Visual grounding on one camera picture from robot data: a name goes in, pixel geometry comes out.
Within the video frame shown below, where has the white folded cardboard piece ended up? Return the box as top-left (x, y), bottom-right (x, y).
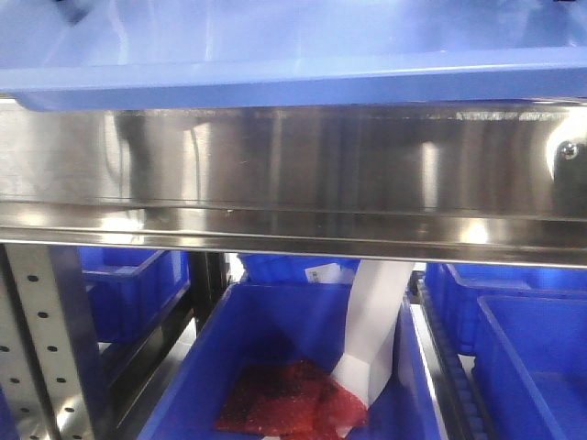
top-left (331, 259), bottom-right (415, 407)

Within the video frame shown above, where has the blue bin lower centre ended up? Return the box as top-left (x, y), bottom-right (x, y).
top-left (139, 283), bottom-right (442, 439)

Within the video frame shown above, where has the blue bin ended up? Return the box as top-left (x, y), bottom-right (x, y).
top-left (473, 296), bottom-right (586, 439)
top-left (238, 253), bottom-right (360, 285)
top-left (78, 247), bottom-right (190, 344)
top-left (139, 283), bottom-right (442, 439)
top-left (424, 262), bottom-right (586, 356)

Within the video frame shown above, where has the red bubble wrap bag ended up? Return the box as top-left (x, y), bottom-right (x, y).
top-left (214, 359), bottom-right (369, 439)

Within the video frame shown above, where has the blue bin lower right rear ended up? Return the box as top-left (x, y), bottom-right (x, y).
top-left (424, 262), bottom-right (586, 356)

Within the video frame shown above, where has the blue plastic tray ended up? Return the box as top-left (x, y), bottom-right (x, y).
top-left (1, 1), bottom-right (586, 111)

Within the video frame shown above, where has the blue bin lower left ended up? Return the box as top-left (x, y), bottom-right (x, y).
top-left (78, 247), bottom-right (190, 344)

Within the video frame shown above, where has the stainless steel shelf beam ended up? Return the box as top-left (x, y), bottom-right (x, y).
top-left (1, 98), bottom-right (586, 267)

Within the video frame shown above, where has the blue bin lower back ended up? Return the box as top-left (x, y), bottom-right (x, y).
top-left (238, 253), bottom-right (360, 285)

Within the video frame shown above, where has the blue bin lower right front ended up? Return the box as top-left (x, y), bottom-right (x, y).
top-left (473, 296), bottom-right (586, 439)

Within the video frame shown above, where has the perforated steel shelf upright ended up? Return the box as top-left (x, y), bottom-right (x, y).
top-left (1, 244), bottom-right (114, 439)

